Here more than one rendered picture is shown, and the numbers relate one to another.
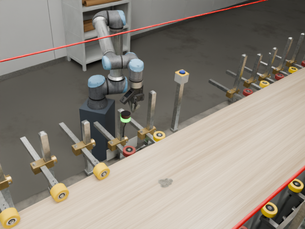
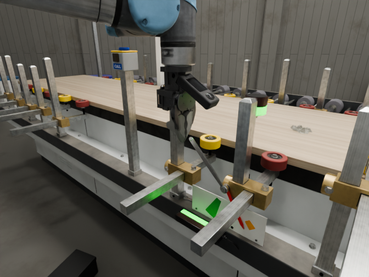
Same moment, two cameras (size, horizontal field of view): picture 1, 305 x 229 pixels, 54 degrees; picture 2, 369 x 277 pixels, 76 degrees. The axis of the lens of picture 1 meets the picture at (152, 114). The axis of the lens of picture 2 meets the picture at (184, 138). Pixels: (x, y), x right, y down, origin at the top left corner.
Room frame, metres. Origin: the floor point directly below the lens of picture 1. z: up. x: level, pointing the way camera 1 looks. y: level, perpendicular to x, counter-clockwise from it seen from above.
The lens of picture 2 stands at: (1.75, 0.77, 1.24)
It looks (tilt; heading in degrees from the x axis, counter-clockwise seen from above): 22 degrees down; 263
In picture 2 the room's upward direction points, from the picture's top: straight up
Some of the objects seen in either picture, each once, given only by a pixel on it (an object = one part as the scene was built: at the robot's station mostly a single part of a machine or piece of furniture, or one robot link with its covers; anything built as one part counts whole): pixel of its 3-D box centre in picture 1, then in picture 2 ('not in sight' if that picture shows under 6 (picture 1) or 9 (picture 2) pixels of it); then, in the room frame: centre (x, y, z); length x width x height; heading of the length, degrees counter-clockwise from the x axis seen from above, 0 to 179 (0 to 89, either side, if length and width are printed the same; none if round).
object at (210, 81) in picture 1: (227, 91); (53, 123); (2.37, -0.66, 0.80); 0.44 x 0.03 x 0.04; 43
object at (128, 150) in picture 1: (129, 155); (272, 170); (1.38, 0.13, 0.85); 0.08 x 0.08 x 0.11
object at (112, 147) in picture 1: (118, 142); (246, 189); (1.50, 0.21, 0.85); 0.14 x 0.06 x 0.05; 133
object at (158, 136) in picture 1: (158, 140); (210, 150); (1.55, -0.06, 0.85); 0.08 x 0.08 x 0.11
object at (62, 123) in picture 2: (233, 92); (60, 120); (2.35, -0.71, 0.80); 0.14 x 0.06 x 0.05; 133
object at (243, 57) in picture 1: (238, 79); (54, 99); (2.36, -0.72, 0.93); 0.04 x 0.04 x 0.48; 43
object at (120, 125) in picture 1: (120, 138); (240, 179); (1.52, 0.20, 0.87); 0.04 x 0.04 x 0.48; 43
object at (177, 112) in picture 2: not in sight; (178, 113); (1.69, 0.15, 1.07); 0.05 x 0.02 x 0.09; 43
